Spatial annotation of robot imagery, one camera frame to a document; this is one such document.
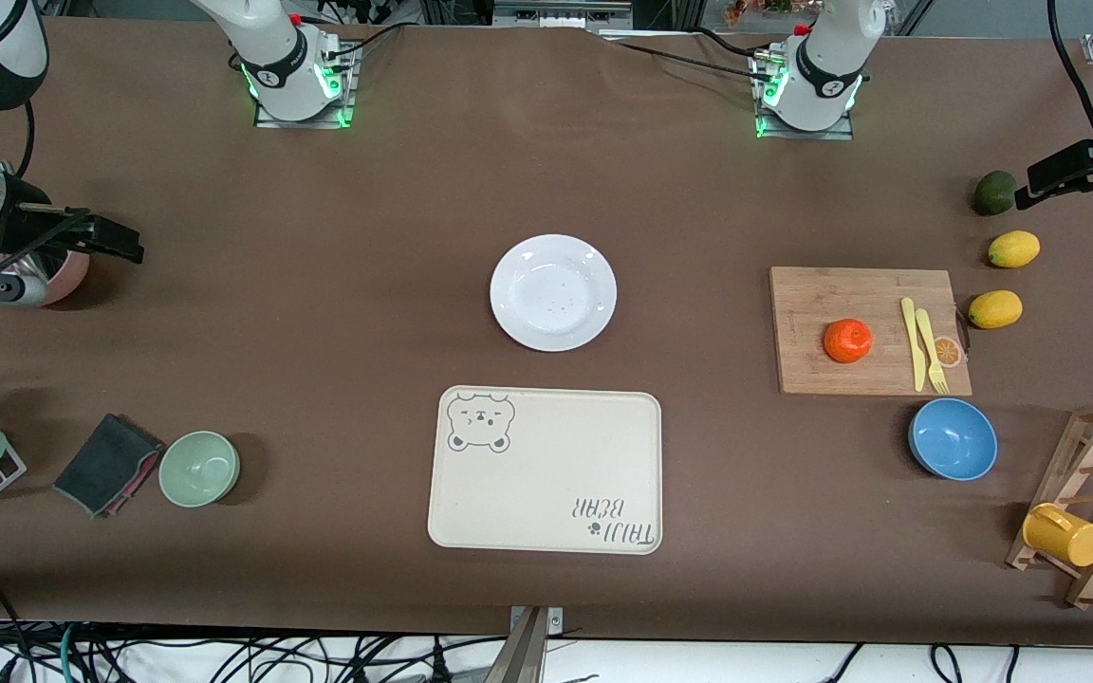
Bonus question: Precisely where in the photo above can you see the wooden peg mug rack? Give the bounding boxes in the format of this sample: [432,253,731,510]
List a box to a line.
[1006,401,1093,610]

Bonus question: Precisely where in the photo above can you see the yellow plastic fork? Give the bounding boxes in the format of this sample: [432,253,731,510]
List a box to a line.
[915,307,950,395]

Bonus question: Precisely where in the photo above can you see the yellow plastic knife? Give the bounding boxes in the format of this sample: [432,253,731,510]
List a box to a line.
[900,297,928,393]

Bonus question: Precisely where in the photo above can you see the pale green bowl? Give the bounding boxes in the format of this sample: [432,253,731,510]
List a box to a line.
[158,431,242,508]

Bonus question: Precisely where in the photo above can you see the wooden cutting board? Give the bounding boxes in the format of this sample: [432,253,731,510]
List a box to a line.
[769,266,973,397]

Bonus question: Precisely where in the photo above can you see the black cable on table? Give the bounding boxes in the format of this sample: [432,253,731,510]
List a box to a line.
[603,28,780,84]
[324,21,407,60]

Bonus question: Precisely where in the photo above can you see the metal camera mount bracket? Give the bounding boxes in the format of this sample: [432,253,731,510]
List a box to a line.
[482,605,565,683]

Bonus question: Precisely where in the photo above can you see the pink bowl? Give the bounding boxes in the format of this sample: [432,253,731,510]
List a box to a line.
[0,242,92,306]

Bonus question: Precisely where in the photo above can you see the blue bowl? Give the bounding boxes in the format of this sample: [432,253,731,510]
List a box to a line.
[908,397,999,482]

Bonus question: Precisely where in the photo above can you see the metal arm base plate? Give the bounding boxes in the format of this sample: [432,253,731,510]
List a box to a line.
[753,47,856,141]
[254,43,359,130]

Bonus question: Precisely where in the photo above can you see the dark green avocado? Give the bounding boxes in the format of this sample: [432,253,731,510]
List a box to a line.
[973,171,1019,216]

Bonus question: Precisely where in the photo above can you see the brown table cloth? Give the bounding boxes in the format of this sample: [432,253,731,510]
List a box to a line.
[0,17,1093,646]

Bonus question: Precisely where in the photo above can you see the orange mandarin fruit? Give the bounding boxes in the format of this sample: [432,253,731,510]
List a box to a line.
[824,318,874,364]

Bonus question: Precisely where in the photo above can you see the yellow mug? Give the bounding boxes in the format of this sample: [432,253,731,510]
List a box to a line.
[1022,503,1093,568]

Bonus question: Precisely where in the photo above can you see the dark grey folded cloth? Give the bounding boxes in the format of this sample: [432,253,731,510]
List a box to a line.
[53,413,166,519]

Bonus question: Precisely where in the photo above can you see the cream tray with bear print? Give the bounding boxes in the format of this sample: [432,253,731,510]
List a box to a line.
[427,384,664,556]

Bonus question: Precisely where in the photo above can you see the white round plate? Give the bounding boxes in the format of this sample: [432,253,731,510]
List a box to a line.
[490,233,619,354]

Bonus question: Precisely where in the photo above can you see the yellow lemon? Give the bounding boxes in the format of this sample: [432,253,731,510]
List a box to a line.
[988,231,1042,268]
[969,290,1024,330]

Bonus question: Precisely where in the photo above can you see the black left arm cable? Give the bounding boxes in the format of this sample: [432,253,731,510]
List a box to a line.
[1047,0,1093,153]

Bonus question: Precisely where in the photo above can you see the grey metal box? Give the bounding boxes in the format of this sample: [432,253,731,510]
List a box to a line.
[492,0,635,34]

